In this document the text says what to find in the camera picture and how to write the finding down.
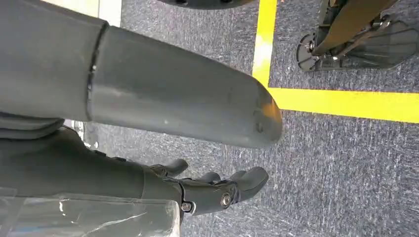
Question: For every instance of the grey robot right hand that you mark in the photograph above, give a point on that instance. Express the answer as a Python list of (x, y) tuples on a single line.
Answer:
[(163, 91)]

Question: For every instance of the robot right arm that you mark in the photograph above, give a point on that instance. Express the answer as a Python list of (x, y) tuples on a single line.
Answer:
[(26, 127)]

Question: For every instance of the clear plastic cover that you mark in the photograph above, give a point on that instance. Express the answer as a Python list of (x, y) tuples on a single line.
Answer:
[(98, 219)]

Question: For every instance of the yellow floor tape square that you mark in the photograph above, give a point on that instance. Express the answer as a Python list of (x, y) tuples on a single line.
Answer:
[(327, 103)]

